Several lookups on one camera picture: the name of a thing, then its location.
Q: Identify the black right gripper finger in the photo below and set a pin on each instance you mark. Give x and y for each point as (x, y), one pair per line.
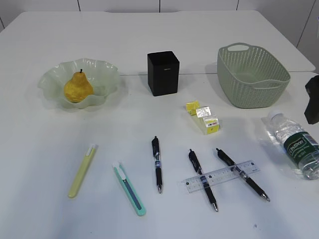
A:
(312, 110)

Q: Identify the clear water bottle green label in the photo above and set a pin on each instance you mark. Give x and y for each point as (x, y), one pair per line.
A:
(299, 145)

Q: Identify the yellow pear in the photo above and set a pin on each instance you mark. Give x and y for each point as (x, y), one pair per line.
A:
(78, 88)

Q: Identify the green woven plastic basket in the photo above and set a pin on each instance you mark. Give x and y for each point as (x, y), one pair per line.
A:
(250, 76)

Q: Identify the black pen right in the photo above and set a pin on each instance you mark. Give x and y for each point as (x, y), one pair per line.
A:
(242, 174)

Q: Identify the black pen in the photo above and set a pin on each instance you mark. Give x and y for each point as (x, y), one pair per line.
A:
(242, 174)
(156, 155)
(197, 167)

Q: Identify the black pen middle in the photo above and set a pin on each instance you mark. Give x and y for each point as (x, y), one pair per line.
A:
(197, 167)

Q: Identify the clear plastic ruler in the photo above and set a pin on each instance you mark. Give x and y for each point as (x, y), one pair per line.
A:
(216, 177)

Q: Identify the black square pen holder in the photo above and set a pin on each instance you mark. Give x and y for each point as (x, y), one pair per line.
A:
(163, 73)

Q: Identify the black pen left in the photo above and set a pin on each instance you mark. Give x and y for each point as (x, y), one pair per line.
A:
(156, 155)

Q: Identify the teal utility knife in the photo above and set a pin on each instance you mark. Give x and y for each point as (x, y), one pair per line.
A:
(129, 189)

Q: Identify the translucent green wavy glass plate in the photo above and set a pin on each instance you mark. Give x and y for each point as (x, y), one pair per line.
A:
(102, 76)

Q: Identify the yellow-green utility knife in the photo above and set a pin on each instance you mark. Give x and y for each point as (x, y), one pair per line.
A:
(78, 179)

